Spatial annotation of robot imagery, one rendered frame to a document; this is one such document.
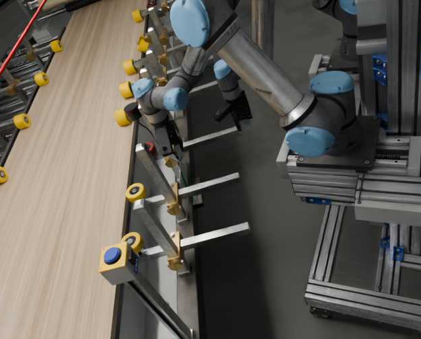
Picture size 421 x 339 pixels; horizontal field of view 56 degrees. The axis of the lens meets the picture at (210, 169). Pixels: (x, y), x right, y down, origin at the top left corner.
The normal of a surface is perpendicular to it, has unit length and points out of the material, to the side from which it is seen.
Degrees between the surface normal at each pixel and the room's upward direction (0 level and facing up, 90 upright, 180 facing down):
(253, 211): 0
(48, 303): 0
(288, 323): 0
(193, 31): 84
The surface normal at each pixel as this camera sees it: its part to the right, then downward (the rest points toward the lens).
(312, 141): -0.40, 0.80
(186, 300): -0.32, -0.68
